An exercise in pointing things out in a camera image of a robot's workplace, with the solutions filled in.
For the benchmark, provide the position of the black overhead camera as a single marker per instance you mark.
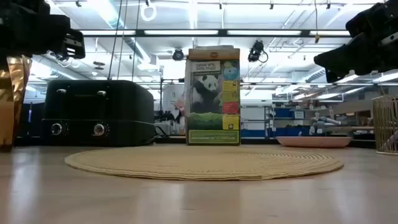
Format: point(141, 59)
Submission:
point(256, 49)

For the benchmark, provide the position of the pink plate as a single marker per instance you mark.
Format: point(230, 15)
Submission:
point(314, 142)

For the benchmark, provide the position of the amber faceted tumbler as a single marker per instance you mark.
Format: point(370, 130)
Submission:
point(12, 99)

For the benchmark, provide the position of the black ceiling light rail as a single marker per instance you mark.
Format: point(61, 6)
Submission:
point(222, 32)

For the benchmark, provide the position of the shelf with blue bins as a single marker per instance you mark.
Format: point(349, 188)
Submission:
point(283, 112)

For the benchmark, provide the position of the black four-slot toaster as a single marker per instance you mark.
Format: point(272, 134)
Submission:
point(99, 105)

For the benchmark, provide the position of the panda cereal box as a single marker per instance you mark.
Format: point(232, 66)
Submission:
point(214, 102)

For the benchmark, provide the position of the round woven tan placemat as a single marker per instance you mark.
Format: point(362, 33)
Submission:
point(202, 161)

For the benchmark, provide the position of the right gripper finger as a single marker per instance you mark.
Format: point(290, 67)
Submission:
point(357, 59)
point(333, 77)

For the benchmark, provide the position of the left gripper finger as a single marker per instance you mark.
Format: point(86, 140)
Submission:
point(76, 45)
point(46, 34)

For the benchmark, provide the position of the round black ceiling camera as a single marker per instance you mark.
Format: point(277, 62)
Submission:
point(178, 54)

